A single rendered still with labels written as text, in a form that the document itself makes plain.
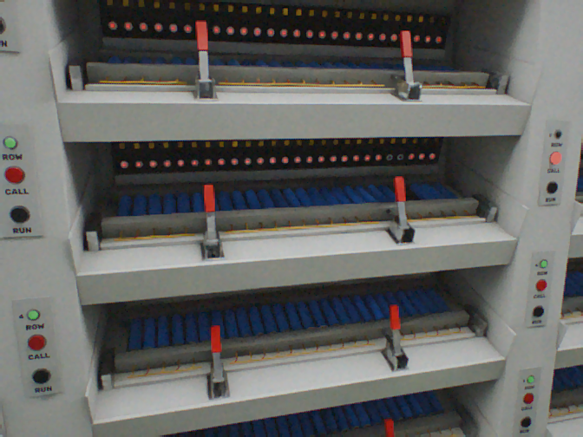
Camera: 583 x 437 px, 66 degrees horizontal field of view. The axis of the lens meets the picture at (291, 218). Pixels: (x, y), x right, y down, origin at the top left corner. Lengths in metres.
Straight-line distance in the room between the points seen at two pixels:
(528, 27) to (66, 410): 0.79
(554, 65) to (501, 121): 0.11
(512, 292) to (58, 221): 0.63
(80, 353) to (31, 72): 0.32
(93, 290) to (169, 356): 0.16
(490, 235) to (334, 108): 0.31
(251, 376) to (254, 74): 0.42
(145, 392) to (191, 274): 0.19
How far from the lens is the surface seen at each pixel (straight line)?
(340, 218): 0.67
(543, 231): 0.77
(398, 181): 0.66
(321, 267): 0.61
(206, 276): 0.58
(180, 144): 0.70
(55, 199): 0.56
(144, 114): 0.55
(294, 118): 0.57
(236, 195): 0.69
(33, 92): 0.56
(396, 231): 0.65
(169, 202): 0.67
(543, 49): 0.74
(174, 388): 0.68
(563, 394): 1.06
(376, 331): 0.75
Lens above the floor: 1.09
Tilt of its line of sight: 12 degrees down
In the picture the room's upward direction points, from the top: straight up
